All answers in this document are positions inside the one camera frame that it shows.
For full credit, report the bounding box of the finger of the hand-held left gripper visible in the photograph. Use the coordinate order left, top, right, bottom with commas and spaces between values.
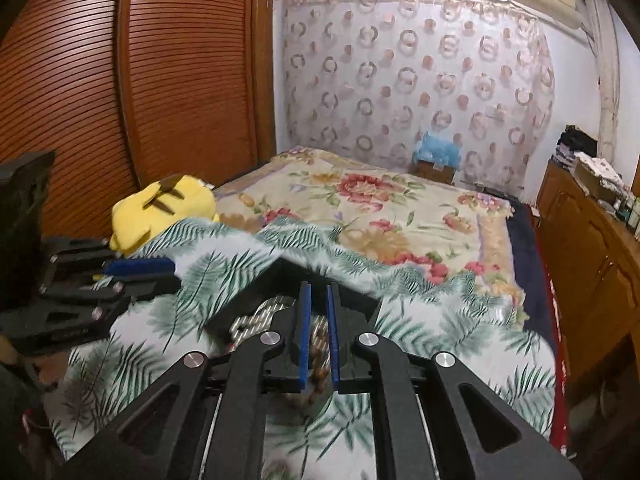
42, 235, 177, 282
0, 274, 182, 357

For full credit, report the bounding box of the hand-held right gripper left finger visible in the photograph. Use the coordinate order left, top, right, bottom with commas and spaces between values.
55, 281, 314, 480

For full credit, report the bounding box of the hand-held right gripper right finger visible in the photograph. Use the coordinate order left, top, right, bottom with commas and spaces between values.
326, 282, 583, 480

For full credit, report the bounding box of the wooden bead bracelet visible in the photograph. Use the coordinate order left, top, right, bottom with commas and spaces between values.
300, 310, 334, 406

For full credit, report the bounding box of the black box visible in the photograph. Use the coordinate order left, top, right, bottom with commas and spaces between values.
202, 255, 386, 357

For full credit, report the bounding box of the yellow plush toy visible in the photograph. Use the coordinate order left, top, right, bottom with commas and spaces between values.
109, 174, 221, 256

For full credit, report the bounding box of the leaf print tablecloth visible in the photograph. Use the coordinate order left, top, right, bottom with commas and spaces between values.
47, 215, 558, 480

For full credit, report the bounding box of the floral blanket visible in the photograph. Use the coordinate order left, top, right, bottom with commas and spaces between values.
212, 146, 531, 331

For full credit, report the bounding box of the wooden louvred wardrobe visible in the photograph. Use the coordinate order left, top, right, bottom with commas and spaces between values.
0, 0, 277, 291

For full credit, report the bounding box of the brown cardboard box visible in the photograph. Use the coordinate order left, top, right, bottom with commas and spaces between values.
411, 159, 457, 186

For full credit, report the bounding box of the blue plush toy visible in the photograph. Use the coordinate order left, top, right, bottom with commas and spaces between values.
414, 130, 462, 167

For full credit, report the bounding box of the circle patterned curtain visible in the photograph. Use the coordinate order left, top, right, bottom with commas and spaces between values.
275, 0, 556, 196

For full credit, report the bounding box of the wooden cabinet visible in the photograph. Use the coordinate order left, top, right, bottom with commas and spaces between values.
536, 159, 640, 401

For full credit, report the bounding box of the stack of folded clothes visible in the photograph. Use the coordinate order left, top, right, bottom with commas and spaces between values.
554, 124, 598, 168

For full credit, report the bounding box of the box with printed cloth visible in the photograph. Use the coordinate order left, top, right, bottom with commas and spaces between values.
572, 152, 626, 202

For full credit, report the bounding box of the row of small bottles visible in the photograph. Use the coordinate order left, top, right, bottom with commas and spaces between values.
612, 195, 640, 241

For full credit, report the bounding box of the cream curtain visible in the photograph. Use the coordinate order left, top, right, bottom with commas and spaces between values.
582, 0, 621, 161

